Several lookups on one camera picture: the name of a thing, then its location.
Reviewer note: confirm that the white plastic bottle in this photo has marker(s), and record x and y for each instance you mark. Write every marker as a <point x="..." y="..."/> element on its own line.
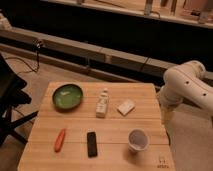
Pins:
<point x="102" y="104"/>

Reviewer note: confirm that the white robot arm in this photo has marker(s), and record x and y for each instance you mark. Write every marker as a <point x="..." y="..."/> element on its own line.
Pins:
<point x="185" y="81"/>

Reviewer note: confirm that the white sponge block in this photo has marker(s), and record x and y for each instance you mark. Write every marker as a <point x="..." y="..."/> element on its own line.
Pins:
<point x="125" y="107"/>

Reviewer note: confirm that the green round bowl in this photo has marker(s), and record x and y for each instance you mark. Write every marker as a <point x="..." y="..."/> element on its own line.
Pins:
<point x="67" y="97"/>

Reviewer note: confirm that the white paper cup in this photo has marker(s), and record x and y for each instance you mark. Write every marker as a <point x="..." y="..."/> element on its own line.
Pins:
<point x="138" y="141"/>

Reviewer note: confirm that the black rectangular remote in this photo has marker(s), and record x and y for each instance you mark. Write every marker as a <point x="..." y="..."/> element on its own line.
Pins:
<point x="92" y="144"/>

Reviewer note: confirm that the orange carrot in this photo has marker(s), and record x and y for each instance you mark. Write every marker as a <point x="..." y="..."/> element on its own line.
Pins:
<point x="59" y="140"/>

